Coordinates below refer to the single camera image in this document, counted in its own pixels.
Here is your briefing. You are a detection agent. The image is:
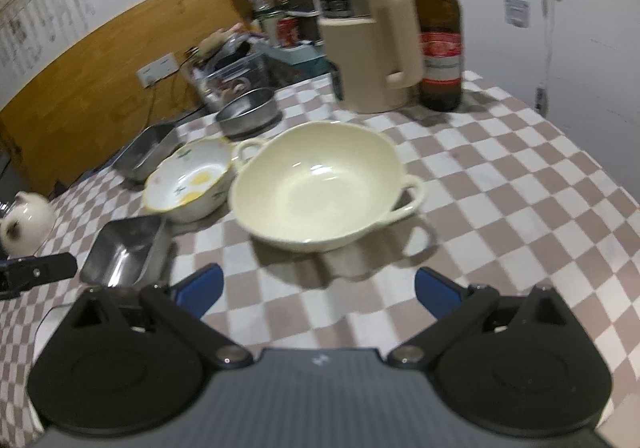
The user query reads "beige electric kettle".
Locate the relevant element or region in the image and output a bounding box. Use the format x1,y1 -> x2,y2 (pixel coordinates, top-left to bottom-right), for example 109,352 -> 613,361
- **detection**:
318,0 -> 423,115

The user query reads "plush toy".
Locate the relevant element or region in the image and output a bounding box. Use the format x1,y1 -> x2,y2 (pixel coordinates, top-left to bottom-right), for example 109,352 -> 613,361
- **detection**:
197,28 -> 246,56

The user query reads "teal box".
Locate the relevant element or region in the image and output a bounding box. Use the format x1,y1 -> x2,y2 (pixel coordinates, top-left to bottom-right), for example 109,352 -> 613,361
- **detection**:
265,41 -> 333,82

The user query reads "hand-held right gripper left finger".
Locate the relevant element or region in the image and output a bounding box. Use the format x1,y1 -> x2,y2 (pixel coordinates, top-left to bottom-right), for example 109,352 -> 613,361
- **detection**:
65,264 -> 253,370

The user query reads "steel rectangular tray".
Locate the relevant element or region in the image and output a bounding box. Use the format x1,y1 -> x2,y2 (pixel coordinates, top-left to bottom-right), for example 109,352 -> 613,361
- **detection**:
111,122 -> 182,185
79,215 -> 168,289

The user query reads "white wall switch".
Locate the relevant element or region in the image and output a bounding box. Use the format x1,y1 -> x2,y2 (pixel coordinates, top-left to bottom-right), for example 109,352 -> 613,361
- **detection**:
504,0 -> 531,28

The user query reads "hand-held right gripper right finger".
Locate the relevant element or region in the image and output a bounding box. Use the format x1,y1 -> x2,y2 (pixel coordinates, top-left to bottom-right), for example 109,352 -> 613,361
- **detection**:
386,266 -> 581,371

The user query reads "floral ceramic bowl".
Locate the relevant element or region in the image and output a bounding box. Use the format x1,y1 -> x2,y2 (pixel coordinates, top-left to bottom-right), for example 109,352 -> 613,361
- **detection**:
141,137 -> 236,224

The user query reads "round steel pan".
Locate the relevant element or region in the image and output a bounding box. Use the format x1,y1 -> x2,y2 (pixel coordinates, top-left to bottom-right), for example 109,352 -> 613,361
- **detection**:
215,87 -> 282,139

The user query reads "black cable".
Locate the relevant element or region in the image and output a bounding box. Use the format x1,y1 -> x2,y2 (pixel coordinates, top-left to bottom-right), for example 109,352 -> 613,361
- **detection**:
142,56 -> 201,129

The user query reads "cream cat-shaped teapot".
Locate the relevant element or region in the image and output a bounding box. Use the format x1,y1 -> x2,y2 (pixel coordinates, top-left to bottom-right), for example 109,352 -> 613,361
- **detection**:
0,191 -> 57,259

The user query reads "red can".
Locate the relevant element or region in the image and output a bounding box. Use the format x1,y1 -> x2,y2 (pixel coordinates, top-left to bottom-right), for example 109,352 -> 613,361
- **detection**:
276,17 -> 300,48

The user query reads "brown beer bottle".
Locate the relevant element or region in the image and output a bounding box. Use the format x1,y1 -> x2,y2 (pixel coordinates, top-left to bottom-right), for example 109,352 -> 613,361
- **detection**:
412,0 -> 465,113

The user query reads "cream two-handled bowl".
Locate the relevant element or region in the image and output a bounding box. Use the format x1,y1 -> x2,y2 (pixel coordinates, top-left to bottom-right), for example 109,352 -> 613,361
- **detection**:
227,121 -> 427,251

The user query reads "white wall socket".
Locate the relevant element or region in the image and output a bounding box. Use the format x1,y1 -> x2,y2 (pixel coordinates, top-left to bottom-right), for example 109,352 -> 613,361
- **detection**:
136,53 -> 180,89

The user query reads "wall poster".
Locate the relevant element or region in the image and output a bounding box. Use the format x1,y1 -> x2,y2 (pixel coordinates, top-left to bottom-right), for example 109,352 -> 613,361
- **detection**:
0,0 -> 96,79

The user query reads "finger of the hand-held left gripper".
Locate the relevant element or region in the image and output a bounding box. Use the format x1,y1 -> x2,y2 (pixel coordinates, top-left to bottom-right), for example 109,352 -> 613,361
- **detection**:
0,252 -> 79,300

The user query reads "clear plastic storage box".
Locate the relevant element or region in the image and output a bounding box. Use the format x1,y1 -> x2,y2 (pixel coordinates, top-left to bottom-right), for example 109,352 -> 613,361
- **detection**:
192,51 -> 268,112

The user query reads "brown white checkered tablecloth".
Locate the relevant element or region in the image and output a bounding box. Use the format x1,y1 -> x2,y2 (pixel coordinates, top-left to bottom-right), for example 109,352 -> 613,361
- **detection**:
0,70 -> 640,448

